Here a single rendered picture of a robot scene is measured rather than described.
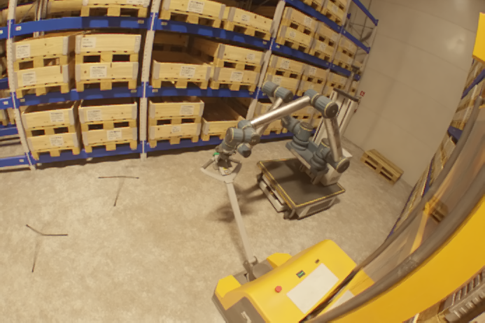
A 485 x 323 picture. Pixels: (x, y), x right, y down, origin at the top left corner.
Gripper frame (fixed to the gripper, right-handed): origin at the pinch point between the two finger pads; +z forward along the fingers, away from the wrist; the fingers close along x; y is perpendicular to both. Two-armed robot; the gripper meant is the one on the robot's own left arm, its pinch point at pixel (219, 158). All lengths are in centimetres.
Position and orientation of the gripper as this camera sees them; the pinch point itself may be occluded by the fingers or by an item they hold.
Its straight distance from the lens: 180.0
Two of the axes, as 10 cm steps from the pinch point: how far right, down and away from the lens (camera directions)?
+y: 8.2, -0.9, 5.7
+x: -4.0, -8.0, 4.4
